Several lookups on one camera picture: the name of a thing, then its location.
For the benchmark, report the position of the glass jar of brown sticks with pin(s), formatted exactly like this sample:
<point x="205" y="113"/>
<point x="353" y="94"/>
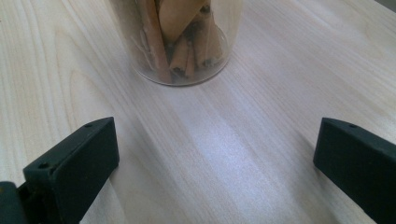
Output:
<point x="180" y="46"/>

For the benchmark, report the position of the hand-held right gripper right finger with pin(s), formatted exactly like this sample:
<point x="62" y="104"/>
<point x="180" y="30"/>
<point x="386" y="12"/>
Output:
<point x="358" y="161"/>

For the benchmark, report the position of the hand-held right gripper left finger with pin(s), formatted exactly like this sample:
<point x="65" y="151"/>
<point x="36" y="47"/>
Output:
<point x="77" y="161"/>

